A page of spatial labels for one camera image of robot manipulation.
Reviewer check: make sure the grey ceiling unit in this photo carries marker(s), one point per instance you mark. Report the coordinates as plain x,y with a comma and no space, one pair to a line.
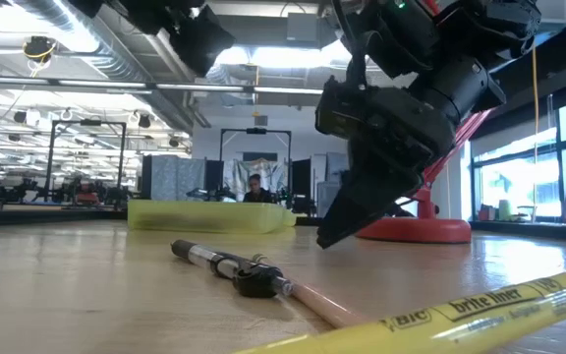
302,27

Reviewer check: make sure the silver cover sheet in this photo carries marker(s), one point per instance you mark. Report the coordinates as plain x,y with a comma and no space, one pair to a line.
275,174

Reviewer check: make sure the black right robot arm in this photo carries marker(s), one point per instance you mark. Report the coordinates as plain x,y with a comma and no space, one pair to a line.
460,39

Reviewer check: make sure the yellow highlighter pen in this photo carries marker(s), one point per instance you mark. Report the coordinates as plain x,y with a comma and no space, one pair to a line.
460,319

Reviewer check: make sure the natural wood pencil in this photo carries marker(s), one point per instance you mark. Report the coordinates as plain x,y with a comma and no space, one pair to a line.
322,305

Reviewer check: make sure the yellow transparent supply box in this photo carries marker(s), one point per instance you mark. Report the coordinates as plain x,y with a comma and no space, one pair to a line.
204,216

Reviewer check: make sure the black pen with clear barrel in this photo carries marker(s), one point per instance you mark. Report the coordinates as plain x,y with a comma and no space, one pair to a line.
224,265

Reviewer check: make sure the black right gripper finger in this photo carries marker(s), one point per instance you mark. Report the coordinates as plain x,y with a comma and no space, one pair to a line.
356,216
386,172

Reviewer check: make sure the red desk lamp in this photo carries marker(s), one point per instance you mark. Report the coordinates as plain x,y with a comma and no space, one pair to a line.
413,230

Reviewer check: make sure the black gantry frame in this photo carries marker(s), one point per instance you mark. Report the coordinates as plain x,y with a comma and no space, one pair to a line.
86,123
256,131

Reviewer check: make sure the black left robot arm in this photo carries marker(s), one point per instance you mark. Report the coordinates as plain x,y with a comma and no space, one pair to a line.
116,10

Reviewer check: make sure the person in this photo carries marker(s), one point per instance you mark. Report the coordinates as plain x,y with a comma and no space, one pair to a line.
257,192

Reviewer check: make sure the grey partition panel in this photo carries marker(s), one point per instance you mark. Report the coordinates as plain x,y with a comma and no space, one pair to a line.
172,177

